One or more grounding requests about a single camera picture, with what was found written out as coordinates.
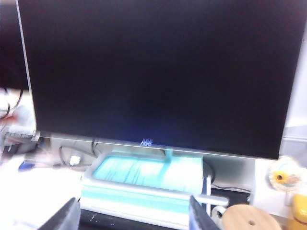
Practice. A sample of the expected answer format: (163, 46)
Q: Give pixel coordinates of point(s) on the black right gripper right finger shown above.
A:
(197, 215)

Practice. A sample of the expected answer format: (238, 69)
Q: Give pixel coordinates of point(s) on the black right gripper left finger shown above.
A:
(64, 218)

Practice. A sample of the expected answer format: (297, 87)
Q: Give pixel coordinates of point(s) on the white mug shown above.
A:
(213, 212)

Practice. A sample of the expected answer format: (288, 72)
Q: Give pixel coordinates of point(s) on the round wooden lid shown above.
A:
(249, 219)

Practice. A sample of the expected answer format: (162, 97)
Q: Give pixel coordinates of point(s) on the black hardcover book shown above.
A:
(120, 224)

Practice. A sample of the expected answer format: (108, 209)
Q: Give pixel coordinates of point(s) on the yellow plastic container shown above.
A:
(298, 213)

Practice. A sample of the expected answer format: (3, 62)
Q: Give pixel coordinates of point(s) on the black AOC monitor silver stand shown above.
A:
(156, 72)

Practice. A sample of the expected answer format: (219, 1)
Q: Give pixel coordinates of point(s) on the black monitor thin bezel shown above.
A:
(12, 48)

